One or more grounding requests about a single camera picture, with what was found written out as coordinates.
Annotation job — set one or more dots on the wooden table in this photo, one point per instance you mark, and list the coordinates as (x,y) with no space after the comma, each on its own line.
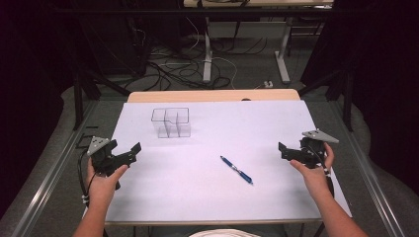
(197,95)

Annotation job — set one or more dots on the dark curtain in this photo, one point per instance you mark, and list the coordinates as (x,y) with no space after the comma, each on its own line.
(29,98)
(385,82)

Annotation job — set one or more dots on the black metal stand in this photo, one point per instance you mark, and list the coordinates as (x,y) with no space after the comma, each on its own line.
(78,102)
(347,105)

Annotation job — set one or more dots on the desk with white legs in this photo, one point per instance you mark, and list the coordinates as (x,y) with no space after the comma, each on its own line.
(207,49)

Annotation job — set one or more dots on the aluminium rail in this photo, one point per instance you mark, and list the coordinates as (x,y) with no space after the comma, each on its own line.
(372,177)
(49,185)

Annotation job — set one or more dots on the white power strip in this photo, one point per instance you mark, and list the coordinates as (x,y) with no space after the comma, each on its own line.
(268,84)

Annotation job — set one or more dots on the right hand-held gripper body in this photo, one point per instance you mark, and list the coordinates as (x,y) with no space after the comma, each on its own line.
(311,152)

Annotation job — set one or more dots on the blue pen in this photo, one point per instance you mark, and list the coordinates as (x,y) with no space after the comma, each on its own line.
(235,169)

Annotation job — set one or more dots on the person's white clothing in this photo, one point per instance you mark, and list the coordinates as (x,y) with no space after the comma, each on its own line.
(224,233)

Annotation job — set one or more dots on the person's right hand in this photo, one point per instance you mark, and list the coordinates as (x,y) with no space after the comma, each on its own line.
(314,179)

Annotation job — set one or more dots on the person's left hand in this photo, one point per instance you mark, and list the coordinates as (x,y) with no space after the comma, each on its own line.
(100,189)

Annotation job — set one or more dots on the clear acrylic organizer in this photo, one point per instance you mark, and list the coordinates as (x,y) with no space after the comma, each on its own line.
(178,125)

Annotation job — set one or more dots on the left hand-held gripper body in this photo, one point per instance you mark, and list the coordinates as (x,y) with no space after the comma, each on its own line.
(102,158)

